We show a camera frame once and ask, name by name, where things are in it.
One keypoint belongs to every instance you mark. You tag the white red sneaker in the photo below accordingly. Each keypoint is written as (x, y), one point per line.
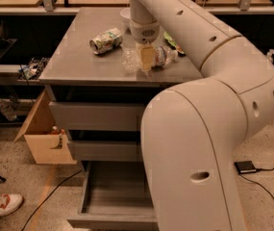
(9, 203)

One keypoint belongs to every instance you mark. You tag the green chip bag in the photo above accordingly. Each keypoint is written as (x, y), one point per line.
(173, 43)

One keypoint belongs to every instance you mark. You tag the hand sanitizer pump bottle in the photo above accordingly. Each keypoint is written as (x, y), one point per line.
(270, 55)

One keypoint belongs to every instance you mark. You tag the grey drawer cabinet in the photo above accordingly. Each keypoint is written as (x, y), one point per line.
(75, 74)

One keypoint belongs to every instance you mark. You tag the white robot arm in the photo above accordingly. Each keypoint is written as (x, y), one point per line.
(190, 131)

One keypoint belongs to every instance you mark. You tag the black foot pedal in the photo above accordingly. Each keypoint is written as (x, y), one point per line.
(245, 167)

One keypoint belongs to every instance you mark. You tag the white bowl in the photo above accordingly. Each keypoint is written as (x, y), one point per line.
(125, 14)

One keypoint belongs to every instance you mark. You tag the grey bottom drawer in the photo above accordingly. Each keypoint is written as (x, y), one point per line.
(115, 198)

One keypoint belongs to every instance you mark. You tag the open cardboard box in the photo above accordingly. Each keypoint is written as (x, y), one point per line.
(47, 142)

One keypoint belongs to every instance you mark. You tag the grey top drawer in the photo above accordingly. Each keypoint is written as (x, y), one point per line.
(97, 116)

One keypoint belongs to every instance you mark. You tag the grey middle drawer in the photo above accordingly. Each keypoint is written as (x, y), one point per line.
(113, 151)

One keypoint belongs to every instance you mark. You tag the grey drawer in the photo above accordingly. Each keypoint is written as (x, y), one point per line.
(97, 116)
(113, 151)
(115, 198)

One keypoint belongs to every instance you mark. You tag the grey workbench shelf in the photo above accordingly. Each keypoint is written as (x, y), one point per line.
(38, 33)

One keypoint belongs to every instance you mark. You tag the clear plastic water bottle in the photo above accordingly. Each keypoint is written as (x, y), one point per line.
(163, 56)

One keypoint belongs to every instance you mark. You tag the crushed green soda can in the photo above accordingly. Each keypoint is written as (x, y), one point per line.
(106, 41)

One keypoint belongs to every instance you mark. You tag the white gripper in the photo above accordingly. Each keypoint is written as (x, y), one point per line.
(143, 33)

